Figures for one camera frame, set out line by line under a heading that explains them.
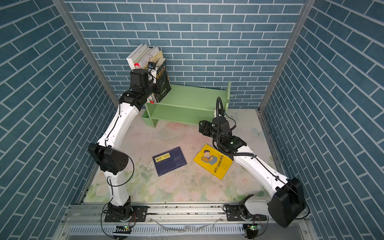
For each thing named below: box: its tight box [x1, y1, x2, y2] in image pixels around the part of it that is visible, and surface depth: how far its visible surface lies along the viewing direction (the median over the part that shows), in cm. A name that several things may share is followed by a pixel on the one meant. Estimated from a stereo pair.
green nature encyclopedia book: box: [135, 46, 160, 69], surface depth 75 cm
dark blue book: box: [152, 146, 188, 177], surface depth 93 cm
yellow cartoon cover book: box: [193, 144, 234, 180], surface depth 93 cm
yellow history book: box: [153, 50, 164, 61], surface depth 81 cm
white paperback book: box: [126, 43, 150, 70], surface depth 72 cm
